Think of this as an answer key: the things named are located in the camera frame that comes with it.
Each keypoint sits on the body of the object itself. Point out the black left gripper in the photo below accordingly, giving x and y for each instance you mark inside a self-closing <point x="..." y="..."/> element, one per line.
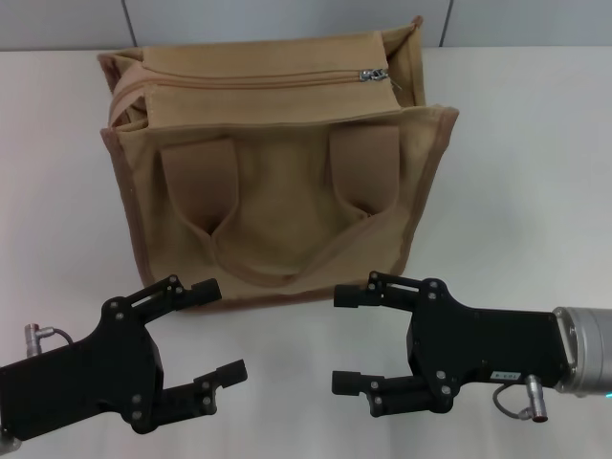
<point x="86" y="378"/>

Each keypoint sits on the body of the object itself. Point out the khaki canvas food bag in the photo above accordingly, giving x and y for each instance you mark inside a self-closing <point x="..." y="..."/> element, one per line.
<point x="287" y="201"/>

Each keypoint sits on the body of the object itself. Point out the silver metal zipper pull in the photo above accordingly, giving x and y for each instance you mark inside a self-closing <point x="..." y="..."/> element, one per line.
<point x="373" y="74"/>

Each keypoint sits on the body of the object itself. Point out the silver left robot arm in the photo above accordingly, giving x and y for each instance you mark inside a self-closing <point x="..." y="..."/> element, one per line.
<point x="6" y="442"/>

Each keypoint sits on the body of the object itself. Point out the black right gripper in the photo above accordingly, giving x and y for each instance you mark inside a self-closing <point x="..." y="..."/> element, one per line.
<point x="478" y="344"/>

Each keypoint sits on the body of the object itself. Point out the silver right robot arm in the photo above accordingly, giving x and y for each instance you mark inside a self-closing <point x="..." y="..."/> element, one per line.
<point x="588" y="349"/>

